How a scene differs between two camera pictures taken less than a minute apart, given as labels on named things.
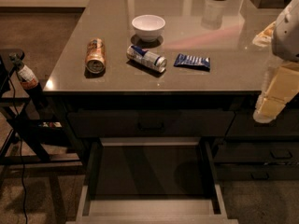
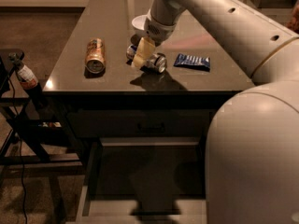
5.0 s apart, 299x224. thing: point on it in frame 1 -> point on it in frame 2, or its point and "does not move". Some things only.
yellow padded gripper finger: (280, 85) -> (158, 32)
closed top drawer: (149, 123) does not move
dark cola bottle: (29, 80) does not move
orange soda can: (95, 56) does not move
